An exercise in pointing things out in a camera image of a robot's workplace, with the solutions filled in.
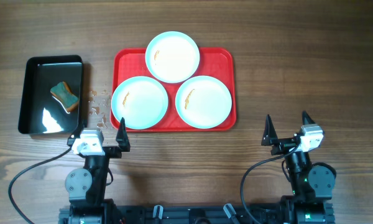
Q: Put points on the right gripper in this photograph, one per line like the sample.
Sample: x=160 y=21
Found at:
x=270 y=138

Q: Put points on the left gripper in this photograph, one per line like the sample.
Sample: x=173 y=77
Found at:
x=113 y=152

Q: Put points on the white plate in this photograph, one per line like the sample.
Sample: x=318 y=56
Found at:
x=203 y=102
x=172 y=57
x=140 y=101

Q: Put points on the green orange sponge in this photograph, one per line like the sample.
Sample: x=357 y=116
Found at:
x=62 y=93

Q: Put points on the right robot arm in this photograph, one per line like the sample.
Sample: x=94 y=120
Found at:
x=312 y=183

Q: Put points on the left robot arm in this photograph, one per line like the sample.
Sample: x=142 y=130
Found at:
x=86 y=186

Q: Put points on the red plastic tray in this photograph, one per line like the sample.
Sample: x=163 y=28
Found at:
x=216 y=62

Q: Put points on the black rectangular water basin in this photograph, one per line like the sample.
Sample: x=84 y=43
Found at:
x=40 y=112

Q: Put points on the white plate top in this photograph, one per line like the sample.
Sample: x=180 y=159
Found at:
x=172 y=57

